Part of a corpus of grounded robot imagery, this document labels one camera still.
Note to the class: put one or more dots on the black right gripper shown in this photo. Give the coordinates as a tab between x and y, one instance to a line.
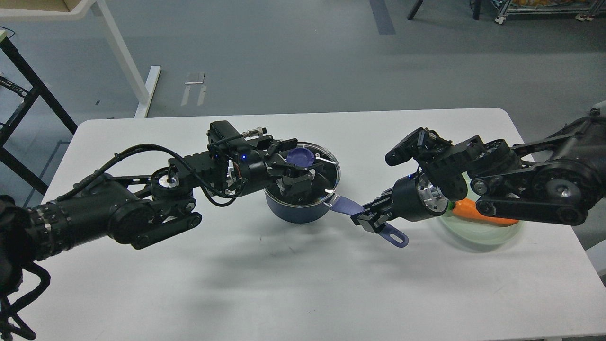
413	198

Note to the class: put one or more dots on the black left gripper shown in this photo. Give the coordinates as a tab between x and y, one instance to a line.
260	166

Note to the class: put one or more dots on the glass lid with purple knob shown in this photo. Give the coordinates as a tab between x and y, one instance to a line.
327	172

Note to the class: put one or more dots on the blue saucepan with purple handle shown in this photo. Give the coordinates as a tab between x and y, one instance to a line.
310	211

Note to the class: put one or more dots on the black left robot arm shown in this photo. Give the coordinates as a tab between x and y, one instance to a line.
140	197

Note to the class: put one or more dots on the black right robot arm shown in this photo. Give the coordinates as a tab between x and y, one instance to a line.
554	180

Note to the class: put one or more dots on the orange toy carrot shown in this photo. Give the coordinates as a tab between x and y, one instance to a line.
466	209

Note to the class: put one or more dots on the pale green plate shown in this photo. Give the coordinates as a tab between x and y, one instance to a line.
478	233

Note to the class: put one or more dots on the black metal rack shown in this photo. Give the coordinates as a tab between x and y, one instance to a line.
38	90

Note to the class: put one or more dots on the metal cart with casters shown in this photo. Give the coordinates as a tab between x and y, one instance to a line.
583	10

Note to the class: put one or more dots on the white table frame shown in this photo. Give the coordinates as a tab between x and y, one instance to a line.
74	10

